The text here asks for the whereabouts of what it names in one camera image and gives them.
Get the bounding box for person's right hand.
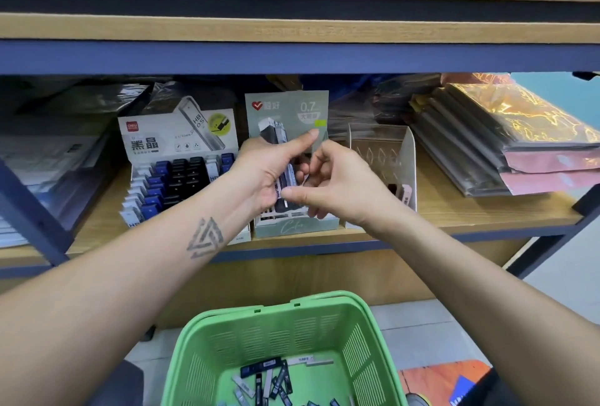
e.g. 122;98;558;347
281;140;403;232

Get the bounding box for person's left hand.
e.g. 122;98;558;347
227;129;322;217

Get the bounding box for bundle of lead cases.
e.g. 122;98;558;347
257;117;303;215

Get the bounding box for clear plastic display box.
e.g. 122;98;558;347
347;124;418;233

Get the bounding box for pale green display box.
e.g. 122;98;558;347
246;90;343;240

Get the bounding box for white display box red label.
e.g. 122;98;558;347
117;96;253;245

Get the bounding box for green plastic basket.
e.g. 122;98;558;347
161;290;384;406

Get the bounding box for pile of lead cases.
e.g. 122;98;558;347
229;354;343;406

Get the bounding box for person's left forearm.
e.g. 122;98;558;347
0;185;259;406

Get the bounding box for person's right forearm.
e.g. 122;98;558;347
375;204;600;406

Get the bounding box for dark plastic-wrapped packs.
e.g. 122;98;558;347
323;73;600;198

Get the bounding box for stack of wrapped paper packs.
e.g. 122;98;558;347
0;82;156;250

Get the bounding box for colourful printed mat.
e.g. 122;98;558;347
398;358;493;406

